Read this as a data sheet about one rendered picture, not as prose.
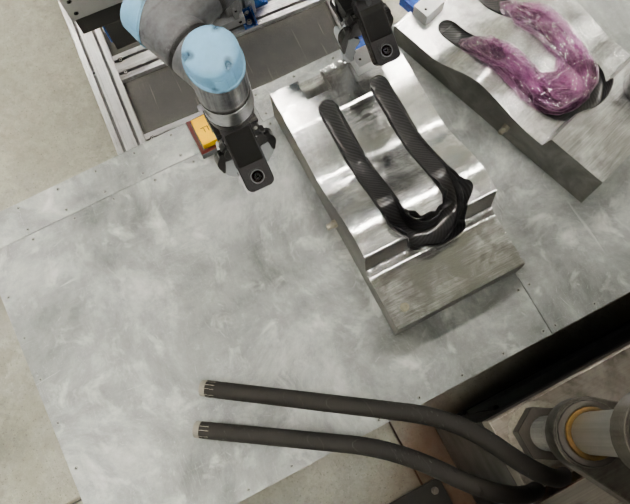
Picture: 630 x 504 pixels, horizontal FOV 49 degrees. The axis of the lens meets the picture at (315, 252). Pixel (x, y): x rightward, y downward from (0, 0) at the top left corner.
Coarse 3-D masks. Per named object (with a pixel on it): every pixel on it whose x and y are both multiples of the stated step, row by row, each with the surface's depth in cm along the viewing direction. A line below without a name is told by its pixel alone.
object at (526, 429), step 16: (512, 416) 122; (528, 416) 118; (544, 416) 116; (592, 416) 91; (608, 416) 85; (512, 432) 121; (528, 432) 117; (544, 432) 109; (576, 432) 94; (592, 432) 88; (608, 432) 83; (528, 448) 117; (544, 448) 114; (592, 448) 90; (608, 448) 85; (544, 464) 120
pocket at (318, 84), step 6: (312, 78) 131; (318, 78) 131; (324, 78) 131; (300, 84) 131; (306, 84) 131; (312, 84) 132; (318, 84) 132; (324, 84) 132; (306, 90) 132; (312, 90) 132; (318, 90) 132; (324, 90) 132; (306, 96) 131; (312, 96) 131
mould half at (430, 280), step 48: (288, 96) 129; (336, 96) 128; (384, 144) 126; (432, 144) 125; (336, 192) 123; (432, 192) 118; (480, 192) 118; (384, 240) 116; (480, 240) 123; (384, 288) 122; (432, 288) 121; (480, 288) 123
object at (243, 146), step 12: (228, 132) 102; (240, 132) 102; (252, 132) 102; (228, 144) 102; (240, 144) 102; (252, 144) 103; (240, 156) 103; (252, 156) 103; (264, 156) 103; (240, 168) 103; (252, 168) 103; (264, 168) 104; (252, 180) 104; (264, 180) 104
